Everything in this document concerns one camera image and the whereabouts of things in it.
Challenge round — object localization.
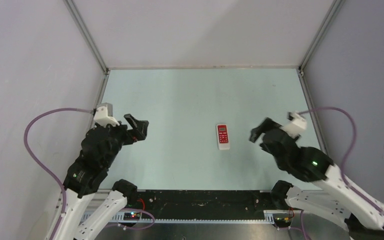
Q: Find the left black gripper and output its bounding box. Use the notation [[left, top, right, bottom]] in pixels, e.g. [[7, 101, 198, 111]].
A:
[[101, 112, 149, 167]]

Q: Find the white red remote control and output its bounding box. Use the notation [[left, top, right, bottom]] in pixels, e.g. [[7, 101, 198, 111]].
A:
[[216, 124, 231, 151]]

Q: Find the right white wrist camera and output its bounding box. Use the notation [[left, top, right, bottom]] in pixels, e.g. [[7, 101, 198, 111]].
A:
[[280, 111, 308, 139]]

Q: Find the white slotted cable duct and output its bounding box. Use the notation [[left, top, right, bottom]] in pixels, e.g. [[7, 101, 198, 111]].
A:
[[82, 211, 279, 224]]

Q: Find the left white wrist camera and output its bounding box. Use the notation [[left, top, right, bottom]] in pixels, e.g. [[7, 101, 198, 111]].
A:
[[93, 102, 120, 127]]

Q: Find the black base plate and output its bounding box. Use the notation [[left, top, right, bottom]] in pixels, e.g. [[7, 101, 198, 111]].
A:
[[125, 189, 292, 221]]

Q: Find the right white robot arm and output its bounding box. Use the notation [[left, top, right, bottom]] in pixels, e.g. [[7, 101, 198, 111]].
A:
[[249, 113, 384, 240]]

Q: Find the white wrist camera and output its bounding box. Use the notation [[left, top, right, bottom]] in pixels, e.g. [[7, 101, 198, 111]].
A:
[[280, 111, 308, 139], [93, 102, 120, 127]]

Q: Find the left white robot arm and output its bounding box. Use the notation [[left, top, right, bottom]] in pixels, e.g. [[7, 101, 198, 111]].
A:
[[47, 113, 149, 240]]

